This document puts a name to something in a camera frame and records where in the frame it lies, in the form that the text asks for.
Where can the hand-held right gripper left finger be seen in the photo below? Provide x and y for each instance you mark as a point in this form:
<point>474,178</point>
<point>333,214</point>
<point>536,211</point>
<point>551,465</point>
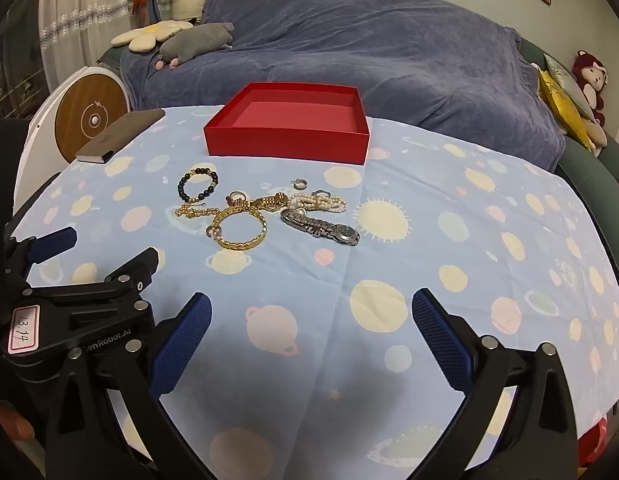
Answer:
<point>182,345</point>

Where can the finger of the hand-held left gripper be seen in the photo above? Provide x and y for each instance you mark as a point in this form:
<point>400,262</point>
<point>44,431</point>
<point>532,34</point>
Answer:
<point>139,265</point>
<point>54,242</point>

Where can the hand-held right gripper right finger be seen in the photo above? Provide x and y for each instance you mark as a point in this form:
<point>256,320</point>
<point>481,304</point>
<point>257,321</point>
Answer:
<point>442,345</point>

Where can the gold bangle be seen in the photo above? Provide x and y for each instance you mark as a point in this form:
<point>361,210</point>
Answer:
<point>239,245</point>

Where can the silver wristwatch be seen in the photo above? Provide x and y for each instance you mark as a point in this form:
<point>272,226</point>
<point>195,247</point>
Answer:
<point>347,233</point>

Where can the red cardboard box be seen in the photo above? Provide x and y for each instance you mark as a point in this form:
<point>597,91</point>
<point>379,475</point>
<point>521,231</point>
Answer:
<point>289,145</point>

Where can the person's left hand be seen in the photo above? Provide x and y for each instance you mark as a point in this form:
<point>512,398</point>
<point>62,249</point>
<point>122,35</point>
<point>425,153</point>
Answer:
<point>11,422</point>

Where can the brown leather notebook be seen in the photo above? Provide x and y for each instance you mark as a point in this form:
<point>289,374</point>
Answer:
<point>119,135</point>

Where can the round white wood-faced device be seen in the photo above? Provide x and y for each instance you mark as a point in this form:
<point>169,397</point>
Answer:
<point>89,120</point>

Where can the red bag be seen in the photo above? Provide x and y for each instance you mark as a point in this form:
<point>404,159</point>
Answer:
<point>592,440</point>

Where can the white sheer curtain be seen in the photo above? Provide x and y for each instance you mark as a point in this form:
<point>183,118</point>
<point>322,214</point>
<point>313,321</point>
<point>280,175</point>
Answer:
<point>89,35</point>

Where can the green sofa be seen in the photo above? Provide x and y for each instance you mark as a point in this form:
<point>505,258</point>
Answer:
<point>589,175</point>

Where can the cream flower cushion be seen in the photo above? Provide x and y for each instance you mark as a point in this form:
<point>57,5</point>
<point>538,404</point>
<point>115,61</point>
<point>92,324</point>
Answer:
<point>144,35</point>

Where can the silver tinsel garland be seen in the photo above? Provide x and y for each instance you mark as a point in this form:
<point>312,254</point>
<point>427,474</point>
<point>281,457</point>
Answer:
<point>84,15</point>

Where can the grey plush toy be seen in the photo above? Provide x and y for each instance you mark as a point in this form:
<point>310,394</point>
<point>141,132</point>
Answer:
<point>194,40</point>

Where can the gold cushion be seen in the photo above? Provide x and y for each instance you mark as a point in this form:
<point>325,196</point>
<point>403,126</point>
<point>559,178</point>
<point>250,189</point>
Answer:
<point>559,105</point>

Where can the silver-green cushion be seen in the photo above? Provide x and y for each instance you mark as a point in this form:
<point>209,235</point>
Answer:
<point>564,75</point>

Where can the sofa with blue-grey cover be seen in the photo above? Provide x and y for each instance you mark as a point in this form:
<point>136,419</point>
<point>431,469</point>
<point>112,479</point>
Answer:
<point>364,50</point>

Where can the red monkey plush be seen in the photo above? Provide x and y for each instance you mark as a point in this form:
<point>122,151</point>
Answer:
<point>589,77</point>

